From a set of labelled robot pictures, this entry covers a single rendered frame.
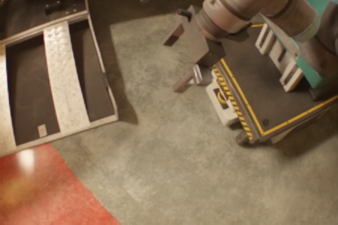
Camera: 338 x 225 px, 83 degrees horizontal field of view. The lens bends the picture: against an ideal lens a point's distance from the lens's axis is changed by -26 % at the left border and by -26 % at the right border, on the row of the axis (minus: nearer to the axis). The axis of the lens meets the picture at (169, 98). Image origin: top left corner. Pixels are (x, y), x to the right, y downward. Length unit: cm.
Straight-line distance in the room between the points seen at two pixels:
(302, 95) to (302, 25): 89
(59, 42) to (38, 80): 29
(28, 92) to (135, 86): 72
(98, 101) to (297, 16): 119
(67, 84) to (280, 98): 118
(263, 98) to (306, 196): 71
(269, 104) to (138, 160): 71
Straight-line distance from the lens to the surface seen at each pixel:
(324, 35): 82
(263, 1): 43
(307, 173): 158
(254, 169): 138
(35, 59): 177
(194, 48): 50
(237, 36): 51
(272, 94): 123
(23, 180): 141
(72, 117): 139
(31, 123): 149
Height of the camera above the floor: 121
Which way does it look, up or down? 58 degrees down
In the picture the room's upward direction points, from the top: 10 degrees clockwise
